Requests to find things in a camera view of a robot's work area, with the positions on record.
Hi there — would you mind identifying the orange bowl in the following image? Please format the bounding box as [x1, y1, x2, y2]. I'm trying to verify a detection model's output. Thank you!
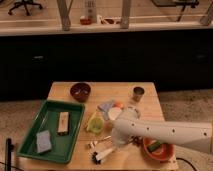
[142, 138, 174, 162]

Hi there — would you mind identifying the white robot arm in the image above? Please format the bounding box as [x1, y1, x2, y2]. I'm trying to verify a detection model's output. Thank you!
[111, 107, 213, 155]

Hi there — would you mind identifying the wooden block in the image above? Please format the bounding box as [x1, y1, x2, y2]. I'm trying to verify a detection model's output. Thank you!
[57, 112, 69, 135]

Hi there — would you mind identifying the orange fruit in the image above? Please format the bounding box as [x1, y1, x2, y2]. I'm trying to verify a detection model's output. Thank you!
[113, 102, 124, 109]

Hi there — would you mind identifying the purple bowl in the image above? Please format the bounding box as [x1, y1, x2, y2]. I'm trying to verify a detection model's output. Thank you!
[70, 82, 91, 103]

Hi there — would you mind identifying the small red bowl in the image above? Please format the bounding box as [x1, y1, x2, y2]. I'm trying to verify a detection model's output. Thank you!
[80, 17, 92, 25]

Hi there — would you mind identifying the bunch of dark grapes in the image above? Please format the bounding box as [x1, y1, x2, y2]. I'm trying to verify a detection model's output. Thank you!
[132, 137, 142, 146]

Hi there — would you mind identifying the small green cup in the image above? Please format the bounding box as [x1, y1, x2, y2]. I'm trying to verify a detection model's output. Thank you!
[88, 117, 104, 134]

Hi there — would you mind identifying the black cable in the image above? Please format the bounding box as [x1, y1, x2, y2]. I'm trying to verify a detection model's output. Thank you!
[175, 157, 198, 171]

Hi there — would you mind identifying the blue grey cloth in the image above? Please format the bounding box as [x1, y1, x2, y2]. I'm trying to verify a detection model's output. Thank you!
[98, 100, 115, 113]

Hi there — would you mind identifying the white black dish brush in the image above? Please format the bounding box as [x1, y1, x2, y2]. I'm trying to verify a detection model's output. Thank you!
[91, 147, 116, 165]

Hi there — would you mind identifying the green cucumber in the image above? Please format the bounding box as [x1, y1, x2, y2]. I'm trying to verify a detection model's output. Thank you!
[147, 141, 161, 152]

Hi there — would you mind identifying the black stand post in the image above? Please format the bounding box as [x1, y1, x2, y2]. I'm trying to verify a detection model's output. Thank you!
[5, 138, 14, 171]

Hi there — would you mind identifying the metal cup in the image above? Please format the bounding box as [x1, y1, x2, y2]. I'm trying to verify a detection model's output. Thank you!
[132, 87, 145, 102]

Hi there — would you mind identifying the black office chair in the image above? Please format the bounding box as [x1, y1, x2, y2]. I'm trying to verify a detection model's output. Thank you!
[8, 0, 43, 16]

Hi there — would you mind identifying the blue sponge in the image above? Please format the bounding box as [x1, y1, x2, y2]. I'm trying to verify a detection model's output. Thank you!
[36, 130, 52, 153]

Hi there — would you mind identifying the green plastic tray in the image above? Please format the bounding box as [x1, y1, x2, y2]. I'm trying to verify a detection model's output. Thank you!
[17, 100, 85, 164]

